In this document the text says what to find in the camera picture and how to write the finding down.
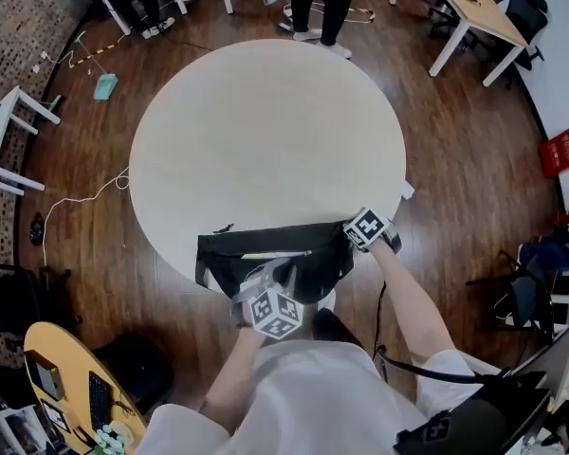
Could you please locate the yellow round table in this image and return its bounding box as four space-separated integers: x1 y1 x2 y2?
23 320 149 455

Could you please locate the red box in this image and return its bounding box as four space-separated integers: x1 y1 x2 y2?
537 124 569 178

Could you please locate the black keyboard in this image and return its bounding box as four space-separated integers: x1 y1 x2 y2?
87 371 112 433

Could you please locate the person's left forearm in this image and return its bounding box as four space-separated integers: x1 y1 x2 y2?
200 325 267 436

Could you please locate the grey monitor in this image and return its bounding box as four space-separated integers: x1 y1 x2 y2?
509 322 569 412

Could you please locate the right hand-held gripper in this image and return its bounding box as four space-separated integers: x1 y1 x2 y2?
342 207 403 256

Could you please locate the green dustpan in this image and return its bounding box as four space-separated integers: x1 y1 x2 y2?
74 30 119 102

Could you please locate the person's right forearm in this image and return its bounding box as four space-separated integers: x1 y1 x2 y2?
368 240 457 365

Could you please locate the black folding chair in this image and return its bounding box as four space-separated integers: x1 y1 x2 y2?
465 249 557 341

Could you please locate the person's white shirt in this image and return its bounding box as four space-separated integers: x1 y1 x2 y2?
135 338 504 455

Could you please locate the person's black trouser leg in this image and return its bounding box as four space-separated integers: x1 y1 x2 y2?
311 307 365 348

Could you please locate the black zipper bag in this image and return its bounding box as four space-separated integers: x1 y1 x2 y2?
194 220 356 305

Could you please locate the black office chair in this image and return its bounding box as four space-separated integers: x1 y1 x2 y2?
471 0 550 73

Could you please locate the white stool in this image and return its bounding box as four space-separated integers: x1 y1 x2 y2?
0 85 62 196

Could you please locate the white floor cable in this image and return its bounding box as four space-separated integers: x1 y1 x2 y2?
41 166 132 267

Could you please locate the black pouch with printed tag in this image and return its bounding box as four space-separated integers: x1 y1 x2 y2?
392 394 509 455

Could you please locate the yellow and black tape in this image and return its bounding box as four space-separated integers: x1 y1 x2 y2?
343 7 376 25
67 29 130 69

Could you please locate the white-legged wooden desk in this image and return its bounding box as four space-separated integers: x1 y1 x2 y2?
389 0 528 88

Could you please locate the black cable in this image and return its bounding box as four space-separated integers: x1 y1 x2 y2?
371 281 508 384

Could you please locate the cluster of pale green bottles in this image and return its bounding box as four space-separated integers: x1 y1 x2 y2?
93 421 135 455

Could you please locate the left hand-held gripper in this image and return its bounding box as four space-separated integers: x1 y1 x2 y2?
230 258 305 341

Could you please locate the small black screen box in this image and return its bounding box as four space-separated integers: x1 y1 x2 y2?
25 350 66 401

